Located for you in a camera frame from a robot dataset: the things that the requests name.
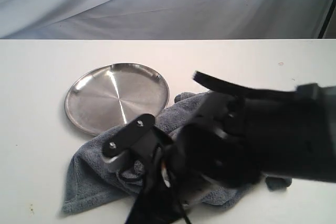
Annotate grey backdrop cloth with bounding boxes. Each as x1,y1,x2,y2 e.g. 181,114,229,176
1,0,331,40

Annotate black stand pole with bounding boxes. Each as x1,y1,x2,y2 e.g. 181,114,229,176
317,0,335,39

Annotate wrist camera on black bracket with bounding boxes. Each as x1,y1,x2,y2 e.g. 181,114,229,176
102,114,159,173

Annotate round stainless steel plate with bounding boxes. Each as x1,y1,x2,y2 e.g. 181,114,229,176
64,63,170,136

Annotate grey-blue fleece towel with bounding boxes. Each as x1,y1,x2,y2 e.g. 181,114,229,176
61,91,293,216

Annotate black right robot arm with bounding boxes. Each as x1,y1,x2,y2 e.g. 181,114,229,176
127,84,335,223

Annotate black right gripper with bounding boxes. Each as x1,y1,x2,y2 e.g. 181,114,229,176
125,91,260,224

